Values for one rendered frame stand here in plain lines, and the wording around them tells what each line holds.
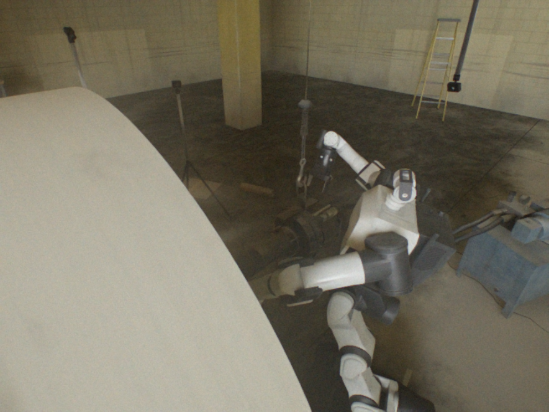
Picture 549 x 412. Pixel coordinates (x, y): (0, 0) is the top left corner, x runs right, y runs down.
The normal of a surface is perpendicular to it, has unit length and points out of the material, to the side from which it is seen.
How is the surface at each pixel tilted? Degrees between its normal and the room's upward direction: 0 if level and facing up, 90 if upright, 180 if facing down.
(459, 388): 0
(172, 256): 35
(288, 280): 43
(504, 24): 90
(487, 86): 90
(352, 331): 90
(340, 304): 90
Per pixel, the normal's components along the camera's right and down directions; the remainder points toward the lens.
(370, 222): -0.70, -0.44
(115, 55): 0.70, 0.37
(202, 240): 0.40, -0.48
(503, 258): -0.94, 0.18
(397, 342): 0.00, -0.85
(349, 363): -0.38, 0.48
